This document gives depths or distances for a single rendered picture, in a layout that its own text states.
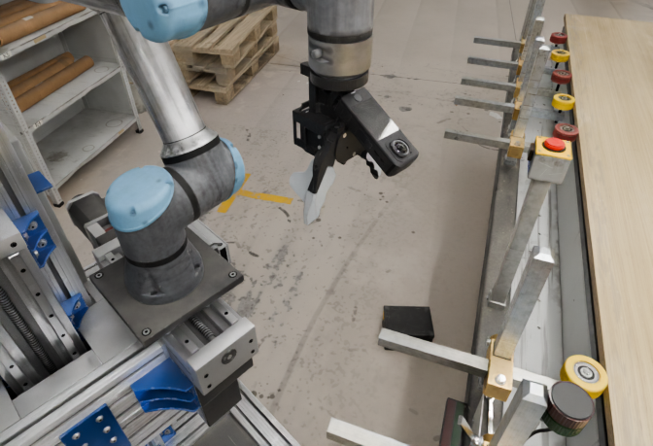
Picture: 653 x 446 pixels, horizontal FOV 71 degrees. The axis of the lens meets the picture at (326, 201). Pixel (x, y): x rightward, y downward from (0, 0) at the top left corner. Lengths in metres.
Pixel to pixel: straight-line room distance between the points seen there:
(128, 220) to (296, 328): 1.42
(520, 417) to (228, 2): 0.69
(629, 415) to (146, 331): 0.90
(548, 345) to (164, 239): 1.07
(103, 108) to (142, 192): 2.94
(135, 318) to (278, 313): 1.31
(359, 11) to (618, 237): 1.08
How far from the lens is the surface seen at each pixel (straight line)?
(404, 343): 1.11
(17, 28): 2.90
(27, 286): 0.93
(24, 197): 0.94
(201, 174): 0.88
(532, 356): 1.44
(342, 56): 0.53
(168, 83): 0.87
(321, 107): 0.60
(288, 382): 2.00
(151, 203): 0.81
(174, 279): 0.92
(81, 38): 3.56
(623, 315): 1.24
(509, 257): 1.26
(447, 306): 2.28
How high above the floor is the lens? 1.75
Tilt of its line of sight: 39 degrees down
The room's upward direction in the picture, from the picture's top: straight up
